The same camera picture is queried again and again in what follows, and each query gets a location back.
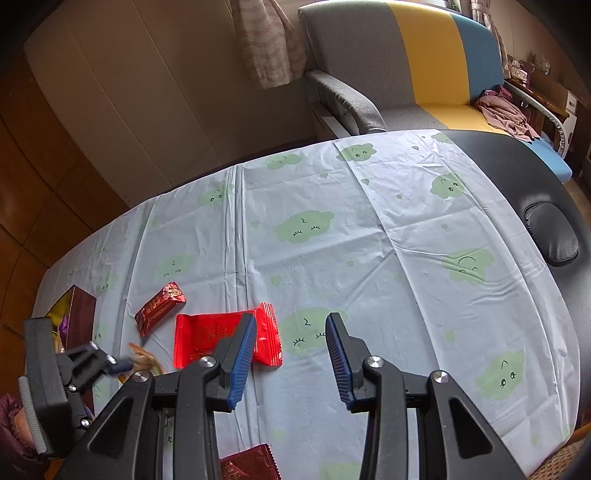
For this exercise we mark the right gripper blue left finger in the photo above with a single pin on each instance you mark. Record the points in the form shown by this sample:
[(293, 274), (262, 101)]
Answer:
[(234, 355)]

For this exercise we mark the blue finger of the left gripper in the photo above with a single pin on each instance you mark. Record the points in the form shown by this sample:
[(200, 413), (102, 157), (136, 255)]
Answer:
[(119, 367)]

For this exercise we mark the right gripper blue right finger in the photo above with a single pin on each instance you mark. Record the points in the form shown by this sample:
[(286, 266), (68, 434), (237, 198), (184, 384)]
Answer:
[(347, 354)]

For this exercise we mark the bright red packet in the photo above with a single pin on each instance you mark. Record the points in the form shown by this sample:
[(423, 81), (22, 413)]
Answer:
[(196, 335)]

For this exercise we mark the shiny red foil packet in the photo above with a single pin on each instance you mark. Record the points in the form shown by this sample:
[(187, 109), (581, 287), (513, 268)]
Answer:
[(256, 463)]

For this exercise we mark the orange clear snack bag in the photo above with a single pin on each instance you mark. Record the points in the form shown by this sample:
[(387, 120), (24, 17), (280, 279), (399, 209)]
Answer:
[(141, 360)]

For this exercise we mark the person's left hand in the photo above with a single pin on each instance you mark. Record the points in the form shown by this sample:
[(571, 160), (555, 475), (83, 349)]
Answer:
[(22, 428)]

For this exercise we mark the gold tin box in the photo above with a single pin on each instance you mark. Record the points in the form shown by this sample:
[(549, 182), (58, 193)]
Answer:
[(72, 318)]

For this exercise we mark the dark red small snack packet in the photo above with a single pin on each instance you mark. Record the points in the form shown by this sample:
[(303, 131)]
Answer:
[(154, 310)]

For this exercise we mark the white cloud-print tablecloth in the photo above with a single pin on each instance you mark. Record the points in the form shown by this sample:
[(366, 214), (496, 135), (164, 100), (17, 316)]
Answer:
[(403, 235)]

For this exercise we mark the wicker chair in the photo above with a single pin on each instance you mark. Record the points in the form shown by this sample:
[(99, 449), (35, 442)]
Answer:
[(570, 462)]

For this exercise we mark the black massage table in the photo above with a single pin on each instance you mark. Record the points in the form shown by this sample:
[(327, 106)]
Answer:
[(551, 217)]

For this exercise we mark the grey yellow blue armchair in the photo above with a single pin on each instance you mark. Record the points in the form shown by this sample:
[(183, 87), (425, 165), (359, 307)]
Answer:
[(389, 66)]

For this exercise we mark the pink clothes on chair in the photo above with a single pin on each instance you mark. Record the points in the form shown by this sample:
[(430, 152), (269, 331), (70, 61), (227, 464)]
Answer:
[(500, 112)]

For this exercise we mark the pink patterned curtain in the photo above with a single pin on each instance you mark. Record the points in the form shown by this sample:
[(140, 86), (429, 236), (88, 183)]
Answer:
[(270, 46)]

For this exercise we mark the cardboard box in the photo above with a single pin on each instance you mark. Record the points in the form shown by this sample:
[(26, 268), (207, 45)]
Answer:
[(552, 95)]

